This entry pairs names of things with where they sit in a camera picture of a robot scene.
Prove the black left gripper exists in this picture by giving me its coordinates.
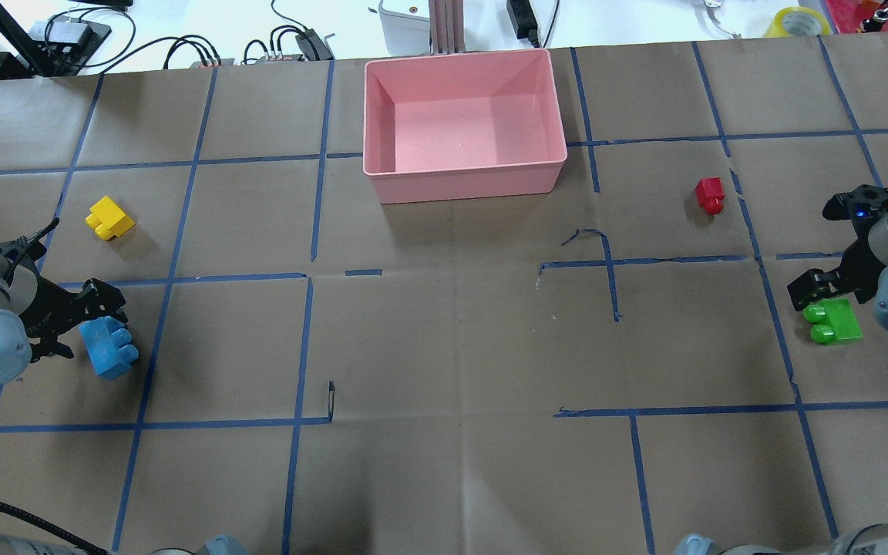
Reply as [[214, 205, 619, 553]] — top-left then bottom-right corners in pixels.
[[20, 278, 127, 362]]

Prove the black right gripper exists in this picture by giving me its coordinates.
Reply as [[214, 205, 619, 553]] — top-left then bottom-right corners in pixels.
[[789, 243, 886, 312]]

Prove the green toy block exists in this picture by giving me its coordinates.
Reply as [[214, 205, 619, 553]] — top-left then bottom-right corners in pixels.
[[801, 298, 863, 345]]

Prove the blue toy block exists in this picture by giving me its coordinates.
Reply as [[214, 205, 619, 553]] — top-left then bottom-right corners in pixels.
[[78, 316, 139, 382]]

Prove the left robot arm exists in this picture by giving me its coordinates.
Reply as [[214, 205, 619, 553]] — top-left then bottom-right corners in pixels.
[[0, 218, 128, 384]]

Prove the pink plastic box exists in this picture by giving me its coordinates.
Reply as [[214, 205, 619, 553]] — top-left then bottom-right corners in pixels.
[[361, 49, 567, 205]]

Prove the white device box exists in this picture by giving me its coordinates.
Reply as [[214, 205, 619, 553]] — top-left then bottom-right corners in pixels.
[[377, 1, 430, 56]]

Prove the yellow toy block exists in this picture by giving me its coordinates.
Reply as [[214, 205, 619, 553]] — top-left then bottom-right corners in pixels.
[[85, 195, 136, 241]]

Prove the red toy block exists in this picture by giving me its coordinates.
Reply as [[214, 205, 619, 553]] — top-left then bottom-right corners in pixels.
[[695, 177, 725, 217]]

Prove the yellow tape roll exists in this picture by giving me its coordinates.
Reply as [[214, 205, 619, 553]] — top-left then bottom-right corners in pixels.
[[762, 6, 832, 38]]

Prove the black power adapter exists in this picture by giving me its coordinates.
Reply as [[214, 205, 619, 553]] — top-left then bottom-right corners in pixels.
[[505, 0, 539, 46]]

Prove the aluminium frame post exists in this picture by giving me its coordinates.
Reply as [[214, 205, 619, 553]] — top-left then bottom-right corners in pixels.
[[429, 0, 466, 56]]

